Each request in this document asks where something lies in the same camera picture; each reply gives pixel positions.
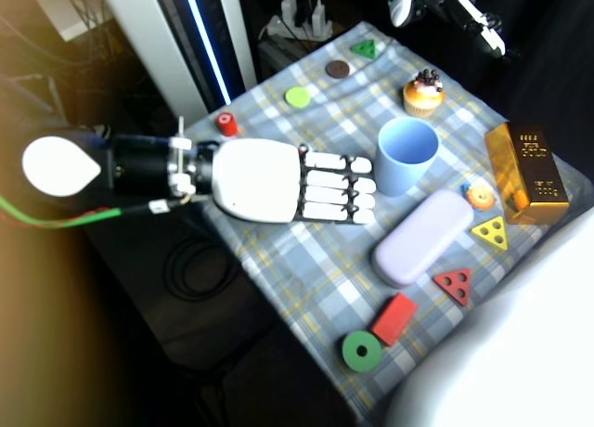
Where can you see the shiny gold bar box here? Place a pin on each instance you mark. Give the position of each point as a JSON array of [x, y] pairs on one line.
[[529, 176]]

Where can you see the green sandwich cookie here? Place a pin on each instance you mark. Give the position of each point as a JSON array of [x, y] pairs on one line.
[[298, 97]]

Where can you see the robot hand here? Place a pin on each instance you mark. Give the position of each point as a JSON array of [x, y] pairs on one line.
[[255, 181], [482, 25]]

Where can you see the green triangle block with holes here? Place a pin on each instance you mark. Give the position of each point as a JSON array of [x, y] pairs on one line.
[[366, 48]]

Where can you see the chocolate topped cupcake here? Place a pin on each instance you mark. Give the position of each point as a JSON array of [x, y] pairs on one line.
[[422, 99]]

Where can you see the blue triangle block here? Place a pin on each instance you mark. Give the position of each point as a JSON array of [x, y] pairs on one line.
[[465, 189]]

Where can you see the red rectangular wooden block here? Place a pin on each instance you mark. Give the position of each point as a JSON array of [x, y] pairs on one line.
[[393, 319]]

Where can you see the blue plastic cup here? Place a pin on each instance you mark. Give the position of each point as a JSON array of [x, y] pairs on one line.
[[399, 176]]

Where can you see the flower-shaped biscuit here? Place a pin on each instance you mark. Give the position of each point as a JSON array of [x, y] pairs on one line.
[[480, 198]]

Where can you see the red cylinder block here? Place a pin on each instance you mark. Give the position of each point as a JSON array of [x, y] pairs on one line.
[[226, 125]]

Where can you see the white column with blue light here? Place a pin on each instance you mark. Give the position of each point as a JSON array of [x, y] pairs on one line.
[[139, 37]]

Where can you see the red triangle block with holes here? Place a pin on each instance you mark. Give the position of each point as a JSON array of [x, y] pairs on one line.
[[457, 285]]

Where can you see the lilac glasses case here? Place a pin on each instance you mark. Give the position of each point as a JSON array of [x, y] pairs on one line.
[[422, 239]]

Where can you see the blue plaid tablecloth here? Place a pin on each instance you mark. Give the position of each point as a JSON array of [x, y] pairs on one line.
[[325, 260]]

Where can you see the yellow triangle block with holes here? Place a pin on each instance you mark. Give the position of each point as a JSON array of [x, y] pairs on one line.
[[492, 234]]

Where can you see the white power strip with plugs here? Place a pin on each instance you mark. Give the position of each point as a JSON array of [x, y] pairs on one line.
[[283, 28]]

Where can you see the brown sandwich cookie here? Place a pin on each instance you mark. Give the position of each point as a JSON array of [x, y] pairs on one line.
[[337, 69]]

